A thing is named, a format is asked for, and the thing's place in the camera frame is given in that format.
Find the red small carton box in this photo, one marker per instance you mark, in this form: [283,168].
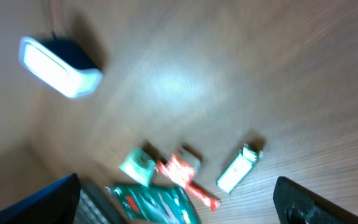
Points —
[181,168]

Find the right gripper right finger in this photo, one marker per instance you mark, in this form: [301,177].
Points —
[295,204]

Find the red coffee stick sachet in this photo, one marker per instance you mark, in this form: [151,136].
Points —
[205,198]

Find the white barcode scanner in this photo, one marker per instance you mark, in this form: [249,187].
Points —
[62,64]

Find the green glove package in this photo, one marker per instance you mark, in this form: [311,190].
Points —
[155,203]

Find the teal tissue packet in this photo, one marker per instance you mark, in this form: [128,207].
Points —
[139,166]

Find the green white small box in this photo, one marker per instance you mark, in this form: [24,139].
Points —
[242,164]

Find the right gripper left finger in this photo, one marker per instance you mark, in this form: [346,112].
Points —
[56,203]

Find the grey plastic mesh basket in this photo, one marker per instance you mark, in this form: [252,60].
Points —
[95,208]

